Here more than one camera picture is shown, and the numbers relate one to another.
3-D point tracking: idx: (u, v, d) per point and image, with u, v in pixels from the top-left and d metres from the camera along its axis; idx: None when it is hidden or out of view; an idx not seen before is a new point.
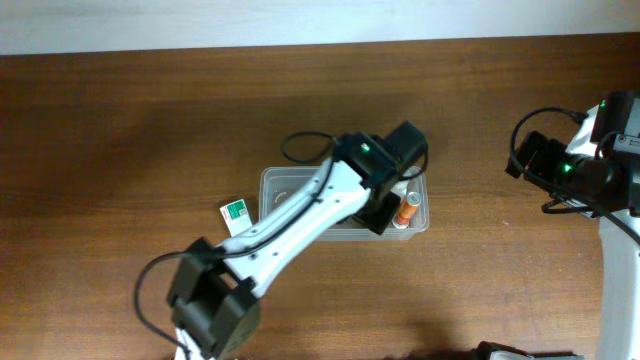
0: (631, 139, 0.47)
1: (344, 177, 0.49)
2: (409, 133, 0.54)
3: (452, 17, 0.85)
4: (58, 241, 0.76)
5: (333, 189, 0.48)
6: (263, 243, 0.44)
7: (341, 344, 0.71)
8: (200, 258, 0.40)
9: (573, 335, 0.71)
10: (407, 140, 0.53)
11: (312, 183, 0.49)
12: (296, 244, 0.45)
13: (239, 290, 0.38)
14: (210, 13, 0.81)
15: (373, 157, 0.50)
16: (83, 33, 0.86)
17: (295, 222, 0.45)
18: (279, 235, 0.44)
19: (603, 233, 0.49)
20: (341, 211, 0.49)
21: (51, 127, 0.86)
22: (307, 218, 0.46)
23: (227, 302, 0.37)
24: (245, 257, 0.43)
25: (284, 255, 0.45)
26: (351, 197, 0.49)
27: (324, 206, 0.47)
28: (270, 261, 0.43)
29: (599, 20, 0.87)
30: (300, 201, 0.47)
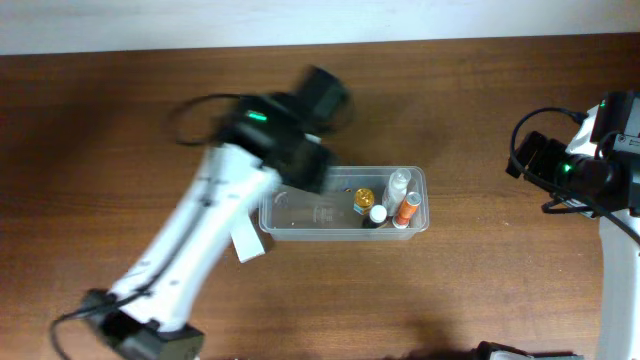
0: (632, 139, 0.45)
1: (239, 163, 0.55)
2: (316, 87, 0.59)
3: (452, 18, 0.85)
4: (59, 240, 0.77)
5: (222, 187, 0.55)
6: (161, 273, 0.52)
7: (341, 344, 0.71)
8: (104, 311, 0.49)
9: (574, 336, 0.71)
10: (315, 95, 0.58)
11: (199, 189, 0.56)
12: (192, 261, 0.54)
13: (147, 336, 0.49)
14: (210, 13, 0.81)
15: (275, 124, 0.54)
16: (85, 34, 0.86)
17: (186, 245, 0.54)
18: (171, 265, 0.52)
19: (603, 235, 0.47)
20: (235, 207, 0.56)
21: (54, 127, 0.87)
22: (192, 239, 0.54)
23: (138, 349, 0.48)
24: (143, 296, 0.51)
25: (184, 274, 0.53)
26: (245, 186, 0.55)
27: (209, 213, 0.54)
28: (171, 288, 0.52)
29: (599, 20, 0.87)
30: (188, 214, 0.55)
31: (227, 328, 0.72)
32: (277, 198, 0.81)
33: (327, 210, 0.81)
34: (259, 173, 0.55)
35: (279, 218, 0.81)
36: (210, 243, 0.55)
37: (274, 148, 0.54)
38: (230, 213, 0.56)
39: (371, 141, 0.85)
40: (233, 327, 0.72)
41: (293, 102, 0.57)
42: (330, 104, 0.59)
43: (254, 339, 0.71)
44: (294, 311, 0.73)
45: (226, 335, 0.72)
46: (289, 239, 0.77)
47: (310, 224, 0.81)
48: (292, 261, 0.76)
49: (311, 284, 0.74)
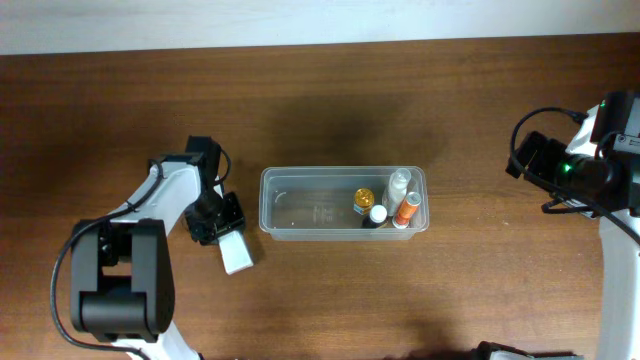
0: (632, 139, 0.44)
1: (174, 166, 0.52)
2: (198, 140, 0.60)
3: (451, 17, 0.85)
4: (57, 240, 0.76)
5: (171, 168, 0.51)
6: (141, 200, 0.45)
7: (341, 344, 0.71)
8: (86, 231, 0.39)
9: (574, 335, 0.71)
10: (203, 145, 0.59)
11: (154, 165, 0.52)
12: (168, 199, 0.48)
13: (139, 225, 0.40)
14: (210, 13, 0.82)
15: (179, 155, 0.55)
16: (84, 34, 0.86)
17: (159, 186, 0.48)
18: (151, 195, 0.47)
19: (603, 234, 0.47)
20: (189, 183, 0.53)
21: (52, 127, 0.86)
22: (166, 186, 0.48)
23: (136, 242, 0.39)
24: (129, 214, 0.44)
25: (164, 207, 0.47)
26: (188, 172, 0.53)
27: (171, 174, 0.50)
28: (154, 211, 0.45)
29: (599, 20, 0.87)
30: (149, 180, 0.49)
31: (227, 328, 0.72)
32: (277, 198, 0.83)
33: (327, 210, 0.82)
34: (189, 169, 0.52)
35: (278, 218, 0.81)
36: (181, 201, 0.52)
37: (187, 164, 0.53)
38: (189, 183, 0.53)
39: (371, 141, 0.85)
40: (233, 328, 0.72)
41: None
42: (216, 153, 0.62)
43: (255, 340, 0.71)
44: (294, 311, 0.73)
45: (226, 335, 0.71)
46: (289, 238, 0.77)
47: (310, 224, 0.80)
48: (292, 260, 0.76)
49: (312, 284, 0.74)
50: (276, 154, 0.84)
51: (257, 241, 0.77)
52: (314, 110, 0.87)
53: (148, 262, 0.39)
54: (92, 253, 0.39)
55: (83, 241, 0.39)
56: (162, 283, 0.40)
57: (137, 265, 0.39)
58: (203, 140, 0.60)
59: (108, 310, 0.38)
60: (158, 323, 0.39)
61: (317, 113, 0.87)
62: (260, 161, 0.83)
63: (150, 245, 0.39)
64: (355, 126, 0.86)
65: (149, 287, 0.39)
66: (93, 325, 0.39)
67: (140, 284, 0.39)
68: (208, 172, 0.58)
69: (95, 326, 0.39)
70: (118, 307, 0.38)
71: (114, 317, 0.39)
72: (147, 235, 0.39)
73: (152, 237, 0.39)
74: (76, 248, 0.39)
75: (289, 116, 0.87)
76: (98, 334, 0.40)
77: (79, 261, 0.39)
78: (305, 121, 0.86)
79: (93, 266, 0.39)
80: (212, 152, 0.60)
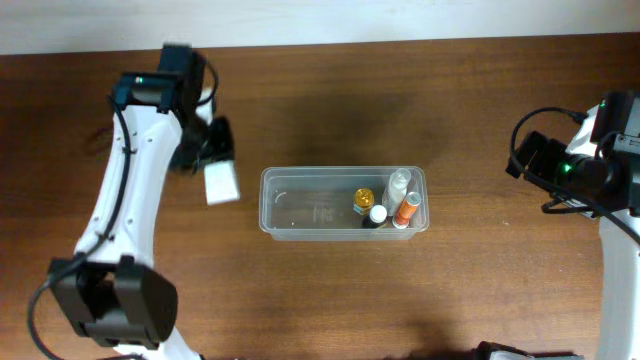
0: (631, 139, 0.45)
1: (143, 116, 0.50)
2: (175, 55, 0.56)
3: (450, 17, 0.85)
4: (56, 240, 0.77)
5: (138, 135, 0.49)
6: (113, 219, 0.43)
7: (340, 344, 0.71)
8: (67, 275, 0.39)
9: (574, 335, 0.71)
10: (178, 63, 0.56)
11: (117, 143, 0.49)
12: (144, 184, 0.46)
13: (122, 270, 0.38)
14: (210, 12, 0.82)
15: (151, 81, 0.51)
16: (84, 33, 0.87)
17: (130, 174, 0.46)
18: (123, 201, 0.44)
19: (603, 234, 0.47)
20: (164, 144, 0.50)
21: (50, 126, 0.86)
22: (138, 170, 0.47)
23: (118, 291, 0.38)
24: (106, 245, 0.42)
25: (142, 208, 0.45)
26: (159, 129, 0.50)
27: (140, 148, 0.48)
28: (130, 228, 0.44)
29: (598, 20, 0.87)
30: (118, 163, 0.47)
31: (227, 328, 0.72)
32: (277, 198, 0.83)
33: (326, 210, 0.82)
34: (161, 118, 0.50)
35: (279, 218, 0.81)
36: (158, 174, 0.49)
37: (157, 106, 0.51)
38: (167, 140, 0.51)
39: (371, 141, 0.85)
40: (233, 327, 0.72)
41: None
42: (197, 71, 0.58)
43: (254, 340, 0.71)
44: (293, 311, 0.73)
45: (225, 335, 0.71)
46: (289, 238, 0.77)
47: (310, 224, 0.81)
48: (292, 260, 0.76)
49: (311, 283, 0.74)
50: (275, 154, 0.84)
51: (256, 241, 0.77)
52: (314, 110, 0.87)
53: (136, 304, 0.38)
54: (76, 294, 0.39)
55: (65, 286, 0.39)
56: (156, 310, 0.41)
57: (126, 305, 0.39)
58: (181, 54, 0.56)
59: (111, 332, 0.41)
60: (161, 338, 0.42)
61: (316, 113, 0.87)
62: (260, 161, 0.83)
63: (132, 294, 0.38)
64: (356, 126, 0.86)
65: (144, 322, 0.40)
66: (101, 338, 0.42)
67: (135, 318, 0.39)
68: (189, 96, 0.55)
69: (104, 339, 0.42)
70: (119, 331, 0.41)
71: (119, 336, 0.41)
72: (128, 285, 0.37)
73: (133, 286, 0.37)
74: (59, 288, 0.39)
75: (289, 116, 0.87)
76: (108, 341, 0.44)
77: (67, 302, 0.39)
78: (304, 121, 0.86)
79: (82, 304, 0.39)
80: (192, 69, 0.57)
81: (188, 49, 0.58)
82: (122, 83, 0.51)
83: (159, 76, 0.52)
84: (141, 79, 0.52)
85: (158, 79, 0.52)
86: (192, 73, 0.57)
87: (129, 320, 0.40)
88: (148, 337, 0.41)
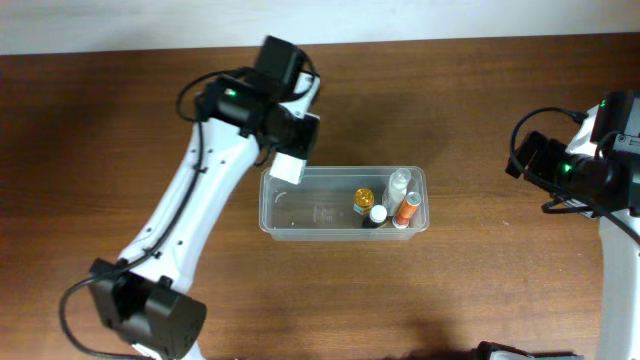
0: (632, 139, 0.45)
1: (222, 134, 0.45)
2: (274, 54, 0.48)
3: (450, 17, 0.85)
4: (57, 241, 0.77)
5: (213, 152, 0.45)
6: (163, 237, 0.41)
7: (341, 344, 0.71)
8: (106, 278, 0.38)
9: (574, 335, 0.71)
10: (274, 64, 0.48)
11: (191, 155, 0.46)
12: (203, 211, 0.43)
13: (157, 290, 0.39)
14: (211, 13, 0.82)
15: (243, 95, 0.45)
16: (84, 34, 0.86)
17: (193, 195, 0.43)
18: (178, 222, 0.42)
19: (603, 234, 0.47)
20: (236, 168, 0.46)
21: (51, 126, 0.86)
22: (202, 194, 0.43)
23: (150, 309, 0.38)
24: (149, 260, 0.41)
25: (193, 234, 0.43)
26: (236, 153, 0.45)
27: (210, 168, 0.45)
28: (177, 251, 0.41)
29: (598, 20, 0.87)
30: (185, 179, 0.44)
31: (227, 329, 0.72)
32: (277, 198, 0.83)
33: (327, 210, 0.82)
34: (240, 143, 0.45)
35: (279, 218, 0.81)
36: (221, 199, 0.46)
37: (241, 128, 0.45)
38: (237, 166, 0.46)
39: (371, 141, 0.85)
40: (233, 328, 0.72)
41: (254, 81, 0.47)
42: (292, 74, 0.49)
43: (254, 340, 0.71)
44: (294, 311, 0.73)
45: (225, 335, 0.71)
46: (289, 238, 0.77)
47: (310, 224, 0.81)
48: (292, 260, 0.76)
49: (312, 283, 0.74)
50: None
51: (257, 241, 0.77)
52: (314, 110, 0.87)
53: (163, 325, 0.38)
54: (108, 298, 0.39)
55: (100, 290, 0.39)
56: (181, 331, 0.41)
57: (153, 323, 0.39)
58: (281, 52, 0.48)
59: (133, 339, 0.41)
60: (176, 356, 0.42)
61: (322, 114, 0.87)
62: None
63: (163, 317, 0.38)
64: (356, 126, 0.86)
65: (164, 342, 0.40)
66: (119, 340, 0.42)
67: (158, 336, 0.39)
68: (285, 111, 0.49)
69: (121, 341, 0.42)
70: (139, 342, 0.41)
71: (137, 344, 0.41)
72: (161, 307, 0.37)
73: (165, 310, 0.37)
74: (95, 287, 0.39)
75: None
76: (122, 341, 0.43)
77: (99, 303, 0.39)
78: None
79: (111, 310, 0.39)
80: (288, 73, 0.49)
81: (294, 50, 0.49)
82: (214, 87, 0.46)
83: (257, 87, 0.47)
84: (236, 90, 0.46)
85: (252, 93, 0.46)
86: (289, 80, 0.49)
87: (150, 336, 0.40)
88: (165, 353, 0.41)
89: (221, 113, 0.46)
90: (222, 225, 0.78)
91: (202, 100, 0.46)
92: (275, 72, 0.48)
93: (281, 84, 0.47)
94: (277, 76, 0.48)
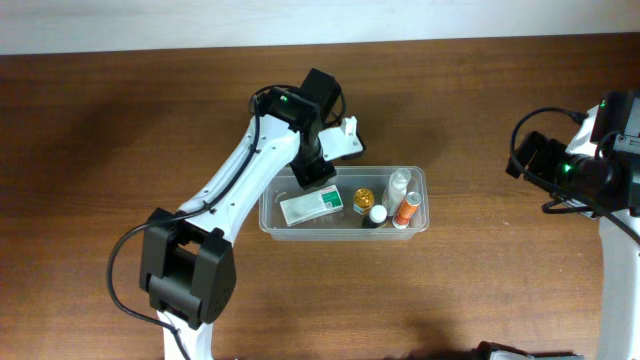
0: (632, 139, 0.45)
1: (276, 127, 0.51)
2: (321, 83, 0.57)
3: (450, 17, 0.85)
4: (57, 241, 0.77)
5: (267, 139, 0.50)
6: (219, 198, 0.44)
7: (341, 344, 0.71)
8: (165, 223, 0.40)
9: (574, 335, 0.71)
10: (319, 88, 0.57)
11: (247, 137, 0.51)
12: (252, 184, 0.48)
13: (210, 240, 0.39)
14: (210, 12, 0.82)
15: (294, 102, 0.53)
16: (83, 33, 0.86)
17: (246, 169, 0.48)
18: (233, 188, 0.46)
19: (603, 234, 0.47)
20: (282, 156, 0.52)
21: (51, 126, 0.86)
22: (254, 167, 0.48)
23: (202, 256, 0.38)
24: (204, 214, 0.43)
25: (243, 201, 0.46)
26: (288, 142, 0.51)
27: (264, 148, 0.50)
28: (228, 213, 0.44)
29: (598, 20, 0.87)
30: (240, 154, 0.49)
31: (227, 328, 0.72)
32: (277, 198, 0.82)
33: None
34: (290, 135, 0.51)
35: (279, 217, 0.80)
36: (265, 183, 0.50)
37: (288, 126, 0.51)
38: (284, 155, 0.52)
39: (372, 141, 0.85)
40: (234, 327, 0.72)
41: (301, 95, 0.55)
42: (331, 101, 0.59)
43: (255, 340, 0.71)
44: (294, 311, 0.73)
45: (225, 335, 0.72)
46: (289, 239, 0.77)
47: (310, 224, 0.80)
48: (292, 260, 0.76)
49: (312, 283, 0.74)
50: None
51: (257, 241, 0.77)
52: None
53: (209, 276, 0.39)
54: (162, 243, 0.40)
55: (155, 233, 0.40)
56: (219, 290, 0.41)
57: (199, 273, 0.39)
58: (323, 79, 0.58)
59: (173, 292, 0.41)
60: (207, 319, 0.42)
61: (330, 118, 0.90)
62: None
63: (212, 266, 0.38)
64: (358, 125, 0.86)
65: (205, 296, 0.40)
66: (155, 295, 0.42)
67: (200, 288, 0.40)
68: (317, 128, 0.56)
69: (157, 296, 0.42)
70: (178, 294, 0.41)
71: (173, 297, 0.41)
72: (212, 255, 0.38)
73: (216, 259, 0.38)
74: (150, 231, 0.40)
75: None
76: (154, 299, 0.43)
77: (151, 248, 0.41)
78: None
79: (161, 256, 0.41)
80: (327, 100, 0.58)
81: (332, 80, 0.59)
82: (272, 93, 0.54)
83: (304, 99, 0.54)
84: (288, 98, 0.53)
85: (300, 103, 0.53)
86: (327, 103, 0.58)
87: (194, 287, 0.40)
88: (198, 312, 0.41)
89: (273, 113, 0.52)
90: None
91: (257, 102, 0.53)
92: (318, 95, 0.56)
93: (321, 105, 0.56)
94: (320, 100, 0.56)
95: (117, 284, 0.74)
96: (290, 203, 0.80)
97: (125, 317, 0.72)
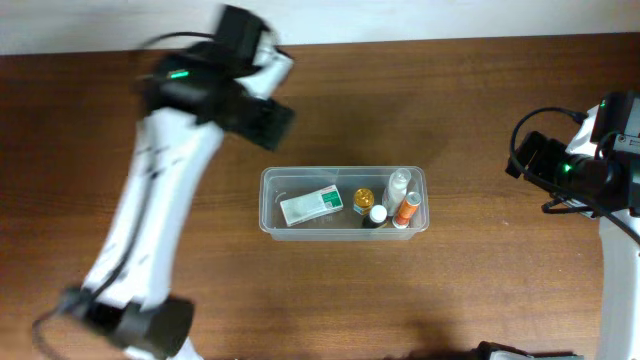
0: (632, 139, 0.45)
1: (171, 129, 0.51)
2: (233, 23, 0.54)
3: (453, 17, 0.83)
4: (58, 240, 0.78)
5: (168, 151, 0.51)
6: (125, 257, 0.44)
7: (341, 344, 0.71)
8: (78, 302, 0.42)
9: (574, 335, 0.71)
10: (230, 28, 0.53)
11: (141, 162, 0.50)
12: (160, 217, 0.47)
13: (129, 310, 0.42)
14: (209, 12, 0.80)
15: (193, 75, 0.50)
16: (81, 34, 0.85)
17: (150, 209, 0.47)
18: (138, 239, 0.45)
19: (603, 235, 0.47)
20: (191, 163, 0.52)
21: (52, 126, 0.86)
22: (160, 201, 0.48)
23: (123, 327, 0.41)
24: (116, 283, 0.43)
25: (155, 245, 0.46)
26: (189, 148, 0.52)
27: (164, 170, 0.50)
28: (141, 268, 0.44)
29: (600, 20, 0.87)
30: (139, 188, 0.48)
31: (227, 328, 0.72)
32: (277, 198, 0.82)
33: None
34: (195, 133, 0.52)
35: (278, 217, 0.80)
36: (179, 207, 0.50)
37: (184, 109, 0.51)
38: (192, 161, 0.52)
39: (372, 141, 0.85)
40: (234, 327, 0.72)
41: (212, 50, 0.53)
42: (253, 38, 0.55)
43: (255, 340, 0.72)
44: (294, 311, 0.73)
45: (225, 335, 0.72)
46: (289, 238, 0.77)
47: (310, 224, 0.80)
48: (292, 260, 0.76)
49: (312, 283, 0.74)
50: (277, 154, 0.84)
51: (257, 241, 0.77)
52: (315, 110, 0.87)
53: (145, 342, 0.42)
54: (84, 321, 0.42)
55: (75, 312, 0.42)
56: (163, 338, 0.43)
57: (134, 341, 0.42)
58: (235, 20, 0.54)
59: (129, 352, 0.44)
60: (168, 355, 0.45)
61: (328, 114, 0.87)
62: (261, 162, 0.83)
63: (140, 333, 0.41)
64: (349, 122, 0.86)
65: (154, 352, 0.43)
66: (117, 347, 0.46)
67: (143, 347, 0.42)
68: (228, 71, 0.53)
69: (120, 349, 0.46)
70: (129, 350, 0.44)
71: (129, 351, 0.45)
72: (138, 325, 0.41)
73: (143, 327, 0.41)
74: (73, 314, 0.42)
75: None
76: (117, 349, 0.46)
77: (82, 323, 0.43)
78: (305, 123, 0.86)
79: (94, 329, 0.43)
80: (244, 43, 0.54)
81: (248, 17, 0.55)
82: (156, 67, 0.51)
83: (183, 64, 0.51)
84: (185, 63, 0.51)
85: (214, 59, 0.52)
86: (246, 51, 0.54)
87: (136, 347, 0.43)
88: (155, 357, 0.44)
89: (162, 94, 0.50)
90: (222, 224, 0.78)
91: (151, 82, 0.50)
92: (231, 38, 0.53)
93: (232, 54, 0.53)
94: (231, 44, 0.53)
95: None
96: (289, 203, 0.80)
97: None
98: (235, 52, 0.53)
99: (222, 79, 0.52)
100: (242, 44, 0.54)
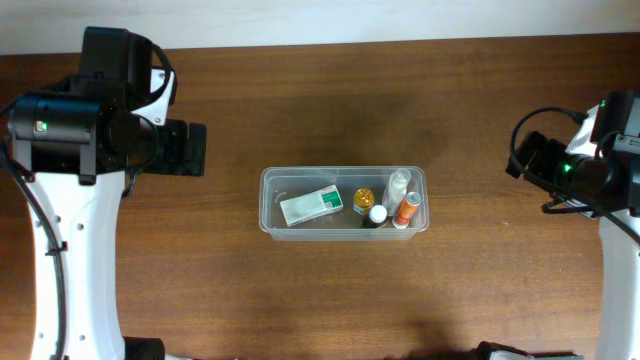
0: (631, 139, 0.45)
1: (62, 185, 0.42)
2: (103, 46, 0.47)
3: (454, 17, 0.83)
4: None
5: (61, 218, 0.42)
6: (61, 343, 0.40)
7: (341, 344, 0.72)
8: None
9: (573, 335, 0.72)
10: (92, 52, 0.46)
11: (40, 234, 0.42)
12: (80, 285, 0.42)
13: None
14: (209, 14, 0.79)
15: (68, 111, 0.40)
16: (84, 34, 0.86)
17: (66, 274, 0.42)
18: (66, 310, 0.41)
19: (603, 235, 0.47)
20: (100, 224, 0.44)
21: None
22: (61, 270, 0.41)
23: None
24: None
25: (89, 308, 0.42)
26: (87, 207, 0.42)
27: (64, 240, 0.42)
28: (83, 348, 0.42)
29: (601, 21, 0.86)
30: (50, 265, 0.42)
31: (227, 328, 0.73)
32: (277, 198, 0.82)
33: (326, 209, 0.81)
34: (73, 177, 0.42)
35: (278, 217, 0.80)
36: (101, 273, 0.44)
37: (70, 163, 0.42)
38: (87, 212, 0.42)
39: (371, 141, 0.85)
40: (233, 327, 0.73)
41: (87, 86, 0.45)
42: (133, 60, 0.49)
43: (255, 340, 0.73)
44: (294, 311, 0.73)
45: (226, 334, 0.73)
46: (289, 238, 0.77)
47: (310, 224, 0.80)
48: (292, 260, 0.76)
49: (312, 283, 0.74)
50: (277, 154, 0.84)
51: (257, 241, 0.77)
52: (315, 111, 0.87)
53: None
54: None
55: None
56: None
57: None
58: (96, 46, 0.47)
59: None
60: None
61: (329, 115, 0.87)
62: (262, 162, 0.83)
63: None
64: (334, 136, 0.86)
65: None
66: None
67: None
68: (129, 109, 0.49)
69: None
70: None
71: None
72: None
73: None
74: None
75: (288, 117, 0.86)
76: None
77: None
78: (305, 123, 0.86)
79: None
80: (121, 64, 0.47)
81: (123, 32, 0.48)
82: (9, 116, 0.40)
83: (40, 103, 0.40)
84: (47, 99, 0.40)
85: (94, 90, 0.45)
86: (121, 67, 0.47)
87: None
88: None
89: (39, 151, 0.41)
90: (222, 225, 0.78)
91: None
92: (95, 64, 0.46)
93: (117, 80, 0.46)
94: (114, 71, 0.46)
95: (119, 283, 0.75)
96: (289, 203, 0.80)
97: (129, 315, 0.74)
98: (122, 76, 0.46)
99: (107, 113, 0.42)
100: (115, 69, 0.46)
